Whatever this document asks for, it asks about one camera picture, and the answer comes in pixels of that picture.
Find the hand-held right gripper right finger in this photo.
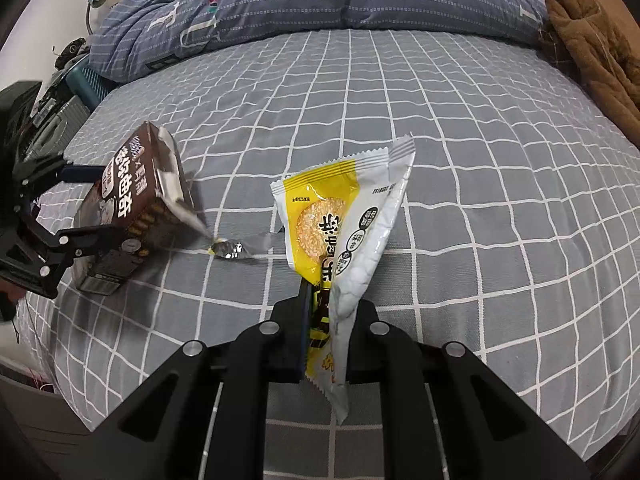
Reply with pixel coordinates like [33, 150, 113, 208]
[345, 300, 591, 480]

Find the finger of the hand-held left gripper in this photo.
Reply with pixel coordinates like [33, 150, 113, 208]
[60, 160, 103, 184]
[42, 224, 126, 300]

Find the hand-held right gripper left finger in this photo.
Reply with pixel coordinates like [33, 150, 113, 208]
[75, 280, 313, 480]

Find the brown cookie box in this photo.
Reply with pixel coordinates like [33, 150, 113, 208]
[72, 121, 208, 295]

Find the yellow snack wrapper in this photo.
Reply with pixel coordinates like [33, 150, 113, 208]
[270, 134, 417, 426]

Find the grey suitcase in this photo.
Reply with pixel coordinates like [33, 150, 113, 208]
[30, 95, 91, 161]

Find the teal storage crate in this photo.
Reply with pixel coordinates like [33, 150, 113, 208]
[67, 62, 113, 111]

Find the clear plastic wrapper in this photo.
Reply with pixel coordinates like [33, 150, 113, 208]
[206, 230, 287, 262]

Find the dark clutter pile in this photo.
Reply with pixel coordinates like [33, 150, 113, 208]
[52, 37, 93, 68]

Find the blue striped duvet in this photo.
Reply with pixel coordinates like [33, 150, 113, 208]
[90, 0, 551, 83]

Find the brown jacket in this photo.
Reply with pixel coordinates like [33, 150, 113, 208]
[537, 0, 640, 133]

